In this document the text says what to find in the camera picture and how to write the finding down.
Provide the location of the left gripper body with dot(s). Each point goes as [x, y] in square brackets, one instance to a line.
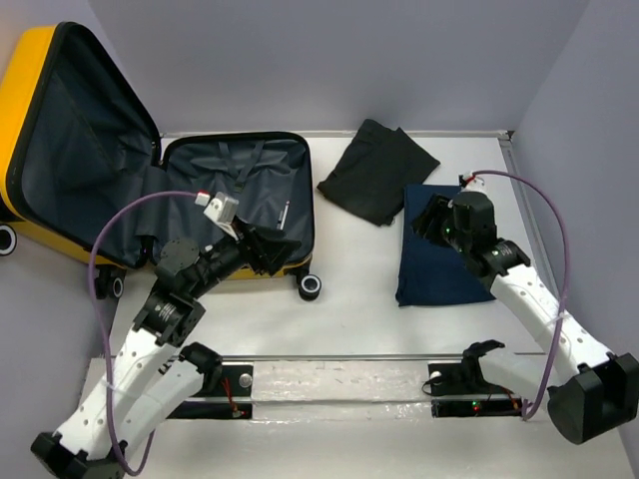
[245, 247]

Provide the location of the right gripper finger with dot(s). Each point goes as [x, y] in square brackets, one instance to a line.
[427, 225]
[438, 205]

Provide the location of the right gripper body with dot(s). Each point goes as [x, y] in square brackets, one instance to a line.
[457, 238]

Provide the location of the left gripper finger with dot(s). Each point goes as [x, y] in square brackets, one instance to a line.
[269, 262]
[274, 241]

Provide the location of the navy blue garment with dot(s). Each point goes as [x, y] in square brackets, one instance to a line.
[429, 274]

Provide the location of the black garment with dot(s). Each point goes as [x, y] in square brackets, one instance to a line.
[372, 172]

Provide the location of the yellow hard-shell suitcase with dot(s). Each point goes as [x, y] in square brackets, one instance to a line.
[84, 169]

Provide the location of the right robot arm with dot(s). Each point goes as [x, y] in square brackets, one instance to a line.
[589, 390]

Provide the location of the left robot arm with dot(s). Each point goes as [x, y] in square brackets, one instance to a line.
[156, 369]

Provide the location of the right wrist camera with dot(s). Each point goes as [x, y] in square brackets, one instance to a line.
[471, 184]

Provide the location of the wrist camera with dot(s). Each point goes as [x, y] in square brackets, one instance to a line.
[221, 211]
[471, 184]

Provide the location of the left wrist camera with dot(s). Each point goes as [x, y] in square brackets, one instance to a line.
[221, 211]

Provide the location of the silver front rail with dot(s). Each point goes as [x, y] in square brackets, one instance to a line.
[346, 357]

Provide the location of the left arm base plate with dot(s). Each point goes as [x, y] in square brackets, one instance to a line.
[230, 398]

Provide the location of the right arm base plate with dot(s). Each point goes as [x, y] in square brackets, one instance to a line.
[456, 392]

